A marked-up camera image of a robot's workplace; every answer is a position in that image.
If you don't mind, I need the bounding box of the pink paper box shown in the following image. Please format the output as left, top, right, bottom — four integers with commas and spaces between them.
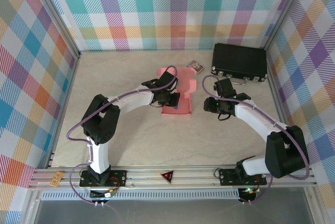
156, 66, 197, 117

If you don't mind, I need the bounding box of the small black controller board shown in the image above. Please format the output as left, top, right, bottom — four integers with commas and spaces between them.
239, 187, 259, 201
90, 189, 116, 200

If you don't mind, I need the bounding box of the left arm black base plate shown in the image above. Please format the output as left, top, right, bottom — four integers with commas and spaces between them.
79, 169, 128, 188

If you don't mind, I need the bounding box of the grey metal shelf plate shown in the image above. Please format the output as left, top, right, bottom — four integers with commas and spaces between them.
33, 199, 315, 224

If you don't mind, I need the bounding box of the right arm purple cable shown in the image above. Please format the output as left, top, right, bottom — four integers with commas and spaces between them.
202, 74, 315, 205

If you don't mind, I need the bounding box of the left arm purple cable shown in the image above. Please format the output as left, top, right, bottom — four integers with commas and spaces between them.
67, 65, 179, 206

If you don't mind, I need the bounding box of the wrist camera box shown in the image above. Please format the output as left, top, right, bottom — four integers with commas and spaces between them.
213, 77, 252, 102
141, 71, 180, 93

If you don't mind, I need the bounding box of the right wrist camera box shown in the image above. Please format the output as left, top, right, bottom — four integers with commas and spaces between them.
213, 77, 252, 102

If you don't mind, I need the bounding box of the aluminium frame post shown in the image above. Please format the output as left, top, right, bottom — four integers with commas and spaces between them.
261, 0, 315, 167

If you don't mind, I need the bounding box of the grey slotted cable duct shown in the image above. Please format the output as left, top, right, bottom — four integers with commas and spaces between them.
40, 188, 240, 201

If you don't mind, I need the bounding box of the aluminium rail beam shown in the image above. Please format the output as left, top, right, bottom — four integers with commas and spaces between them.
28, 165, 317, 190

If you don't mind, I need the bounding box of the small wooden tag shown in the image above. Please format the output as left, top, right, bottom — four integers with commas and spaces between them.
51, 171, 63, 187

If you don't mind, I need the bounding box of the black carrying case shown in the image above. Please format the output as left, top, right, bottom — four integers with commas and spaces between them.
210, 42, 268, 86

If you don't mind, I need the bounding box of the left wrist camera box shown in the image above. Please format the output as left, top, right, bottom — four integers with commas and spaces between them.
141, 71, 180, 93

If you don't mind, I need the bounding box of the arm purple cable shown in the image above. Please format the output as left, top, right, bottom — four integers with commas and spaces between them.
67, 65, 179, 206
202, 74, 315, 205

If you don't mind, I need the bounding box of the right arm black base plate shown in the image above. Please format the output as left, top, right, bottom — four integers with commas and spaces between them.
218, 167, 267, 186

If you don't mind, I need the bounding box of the small purple card box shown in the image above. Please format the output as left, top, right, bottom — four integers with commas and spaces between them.
187, 60, 205, 74

